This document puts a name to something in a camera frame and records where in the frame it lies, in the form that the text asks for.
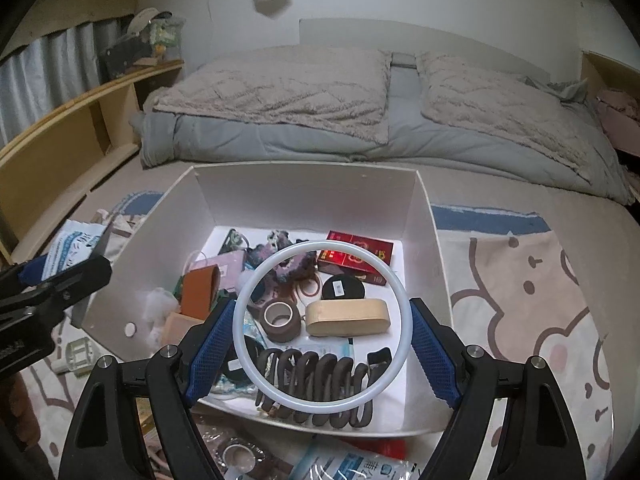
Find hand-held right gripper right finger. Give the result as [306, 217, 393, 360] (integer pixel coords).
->
[409, 297, 588, 480]

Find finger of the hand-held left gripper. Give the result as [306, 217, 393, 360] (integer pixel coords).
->
[0, 255, 113, 333]
[0, 259, 48, 293]

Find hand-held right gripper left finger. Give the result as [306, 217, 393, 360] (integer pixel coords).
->
[59, 297, 238, 480]

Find oval wooden box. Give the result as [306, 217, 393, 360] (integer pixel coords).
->
[305, 299, 390, 337]

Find white ring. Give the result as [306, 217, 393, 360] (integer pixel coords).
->
[232, 241, 412, 415]

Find white shoe box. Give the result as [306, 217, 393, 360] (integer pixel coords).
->
[70, 162, 456, 438]

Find tan box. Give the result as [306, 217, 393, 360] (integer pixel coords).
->
[162, 311, 206, 356]

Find white plastic buckle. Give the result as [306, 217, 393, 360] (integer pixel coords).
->
[52, 337, 98, 376]

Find brown leather pouch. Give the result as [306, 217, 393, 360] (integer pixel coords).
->
[180, 266, 220, 318]

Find white cotton wad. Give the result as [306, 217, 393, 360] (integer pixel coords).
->
[141, 287, 181, 336]

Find pink box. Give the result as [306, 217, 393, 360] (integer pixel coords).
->
[200, 251, 246, 291]

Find brown hair claw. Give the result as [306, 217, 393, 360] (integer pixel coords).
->
[255, 347, 393, 428]

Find printed blanket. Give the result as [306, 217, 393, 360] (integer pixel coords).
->
[0, 190, 616, 480]

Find red packet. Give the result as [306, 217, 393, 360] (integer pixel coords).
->
[372, 437, 408, 461]

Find black round tin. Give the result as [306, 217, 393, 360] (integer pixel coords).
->
[322, 274, 366, 301]

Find red box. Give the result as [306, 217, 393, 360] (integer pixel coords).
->
[317, 230, 395, 286]

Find purple scrunchie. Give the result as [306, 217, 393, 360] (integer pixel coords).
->
[252, 230, 318, 283]

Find long wooden shelf unit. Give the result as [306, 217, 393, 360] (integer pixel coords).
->
[0, 60, 186, 261]

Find grey curtain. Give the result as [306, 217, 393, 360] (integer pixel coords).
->
[0, 17, 136, 148]

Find black bag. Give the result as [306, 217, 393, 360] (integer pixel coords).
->
[97, 40, 156, 77]

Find grey quilt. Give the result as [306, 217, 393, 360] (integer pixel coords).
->
[130, 67, 631, 206]

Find clear box with toys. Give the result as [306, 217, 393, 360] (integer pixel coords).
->
[145, 15, 184, 61]

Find beige quilted pillow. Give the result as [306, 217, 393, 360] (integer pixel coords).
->
[416, 51, 628, 201]
[152, 49, 392, 145]

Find brown cardboard sheet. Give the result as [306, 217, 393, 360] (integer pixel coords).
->
[10, 0, 138, 41]

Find pink clothes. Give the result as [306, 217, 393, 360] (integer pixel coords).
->
[595, 90, 640, 151]

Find white headboard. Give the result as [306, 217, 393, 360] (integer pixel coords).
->
[299, 19, 583, 86]

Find small wooden shelf unit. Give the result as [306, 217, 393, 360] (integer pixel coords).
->
[580, 50, 640, 161]

